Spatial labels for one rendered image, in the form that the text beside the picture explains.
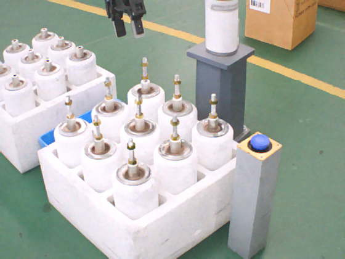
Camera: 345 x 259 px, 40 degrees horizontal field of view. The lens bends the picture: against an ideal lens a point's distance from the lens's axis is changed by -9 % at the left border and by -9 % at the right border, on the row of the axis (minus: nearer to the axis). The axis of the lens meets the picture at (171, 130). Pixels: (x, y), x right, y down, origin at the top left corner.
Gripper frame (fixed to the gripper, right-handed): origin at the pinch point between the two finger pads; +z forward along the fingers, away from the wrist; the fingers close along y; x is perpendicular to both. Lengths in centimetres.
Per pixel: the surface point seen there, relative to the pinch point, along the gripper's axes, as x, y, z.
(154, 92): 12.5, -21.7, 19.5
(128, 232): -13.3, 7.2, 37.6
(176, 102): 13.0, -11.7, 20.9
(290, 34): 101, -65, 24
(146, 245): -9.9, 5.9, 43.1
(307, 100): 77, -34, 43
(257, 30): 95, -80, 22
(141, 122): 2.1, -9.2, 21.7
